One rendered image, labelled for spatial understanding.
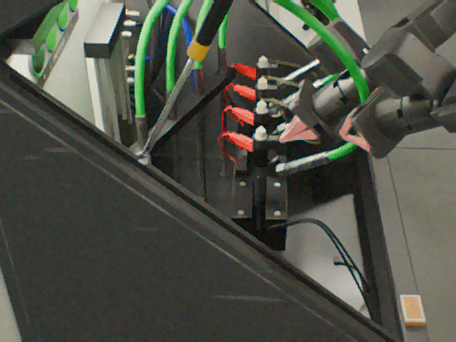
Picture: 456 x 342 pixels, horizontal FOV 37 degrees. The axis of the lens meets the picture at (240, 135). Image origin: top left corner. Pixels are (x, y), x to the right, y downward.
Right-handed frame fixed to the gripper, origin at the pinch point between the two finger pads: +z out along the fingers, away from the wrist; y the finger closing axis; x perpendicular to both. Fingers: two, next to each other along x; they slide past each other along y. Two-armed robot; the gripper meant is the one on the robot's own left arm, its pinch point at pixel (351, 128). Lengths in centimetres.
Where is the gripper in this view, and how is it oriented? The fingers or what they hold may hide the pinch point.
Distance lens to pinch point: 98.3
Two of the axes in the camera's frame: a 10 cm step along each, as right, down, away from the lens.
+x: 6.0, 7.9, 1.4
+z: -4.3, 1.6, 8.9
